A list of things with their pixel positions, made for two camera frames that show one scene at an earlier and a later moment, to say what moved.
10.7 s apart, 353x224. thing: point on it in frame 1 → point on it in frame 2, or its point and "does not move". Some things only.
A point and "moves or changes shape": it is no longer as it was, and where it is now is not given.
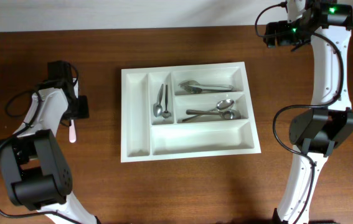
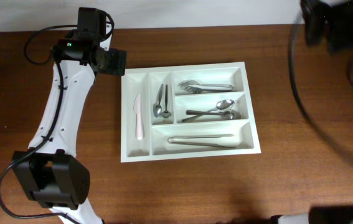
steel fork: x=196 y=83 does not move
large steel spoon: x=227 y=114 does not move
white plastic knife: x=72 y=137 moves or changes shape
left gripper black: x=81 y=107 → x=117 y=62
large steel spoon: x=223 y=104 does not move
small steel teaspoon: x=166 y=114 does not move
